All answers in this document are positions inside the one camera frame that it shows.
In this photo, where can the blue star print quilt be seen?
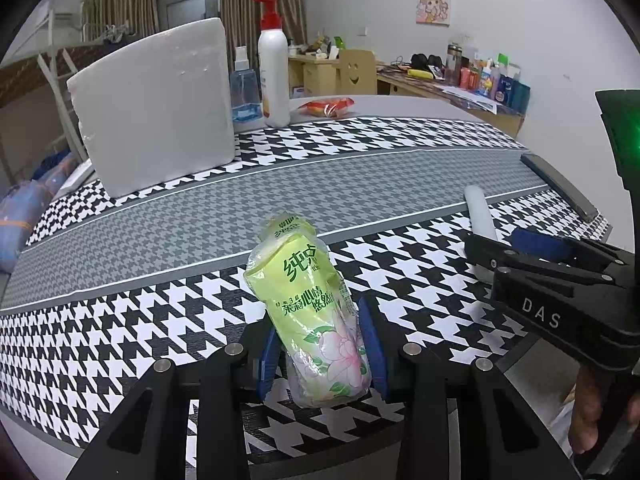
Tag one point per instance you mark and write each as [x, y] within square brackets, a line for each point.
[25, 205]

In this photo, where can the black bag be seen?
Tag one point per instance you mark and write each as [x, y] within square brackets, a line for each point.
[425, 61]

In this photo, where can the glass balcony door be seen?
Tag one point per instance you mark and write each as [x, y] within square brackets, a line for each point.
[190, 12]

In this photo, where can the white red pump lotion bottle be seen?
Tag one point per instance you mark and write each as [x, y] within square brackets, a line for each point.
[274, 75]

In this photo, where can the green tissue pack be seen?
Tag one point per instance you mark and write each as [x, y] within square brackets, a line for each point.
[300, 300]

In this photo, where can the light wooden drawer desk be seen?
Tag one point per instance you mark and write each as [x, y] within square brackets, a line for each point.
[315, 77]

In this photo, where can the person's right hand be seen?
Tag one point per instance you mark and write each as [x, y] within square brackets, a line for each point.
[585, 410]

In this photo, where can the white foam box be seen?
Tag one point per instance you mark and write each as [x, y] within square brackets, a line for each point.
[150, 110]

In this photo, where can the cartoon wall poster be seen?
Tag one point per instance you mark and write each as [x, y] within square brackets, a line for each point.
[433, 5]

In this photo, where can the blue spray bottle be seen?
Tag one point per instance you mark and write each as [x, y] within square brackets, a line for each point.
[246, 95]

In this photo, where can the row of toiletry bottles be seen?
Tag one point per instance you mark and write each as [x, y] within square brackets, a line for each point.
[490, 77]

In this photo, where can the red snack packet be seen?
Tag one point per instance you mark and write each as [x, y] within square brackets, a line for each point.
[325, 107]

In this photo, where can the yellow tube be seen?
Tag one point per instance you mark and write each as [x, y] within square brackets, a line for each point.
[420, 73]

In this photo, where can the white remote control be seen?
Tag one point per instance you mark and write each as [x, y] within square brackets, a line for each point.
[477, 210]

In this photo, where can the green desk item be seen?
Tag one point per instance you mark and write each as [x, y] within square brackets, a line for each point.
[339, 42]

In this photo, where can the wooden smiley face chair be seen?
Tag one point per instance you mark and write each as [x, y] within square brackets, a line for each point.
[356, 72]

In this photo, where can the white metal bunk bed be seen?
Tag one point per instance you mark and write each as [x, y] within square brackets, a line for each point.
[30, 75]

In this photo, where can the black white houndstooth mat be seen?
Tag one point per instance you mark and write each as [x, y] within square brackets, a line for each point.
[150, 320]

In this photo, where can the white bunk bed ladder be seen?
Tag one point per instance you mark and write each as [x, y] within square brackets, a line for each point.
[60, 105]

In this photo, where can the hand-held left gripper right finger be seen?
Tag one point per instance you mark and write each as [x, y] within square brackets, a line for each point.
[372, 350]

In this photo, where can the white paper sheets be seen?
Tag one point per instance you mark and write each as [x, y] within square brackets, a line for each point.
[470, 99]

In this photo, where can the wooden desk with printed cloth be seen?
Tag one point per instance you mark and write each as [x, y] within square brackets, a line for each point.
[410, 90]

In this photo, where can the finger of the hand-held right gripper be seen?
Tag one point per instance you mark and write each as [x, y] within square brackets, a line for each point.
[537, 245]
[485, 252]

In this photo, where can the hanging dark clothes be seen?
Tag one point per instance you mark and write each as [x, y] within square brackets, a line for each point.
[117, 33]

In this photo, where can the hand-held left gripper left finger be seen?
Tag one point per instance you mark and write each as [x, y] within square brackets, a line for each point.
[270, 360]

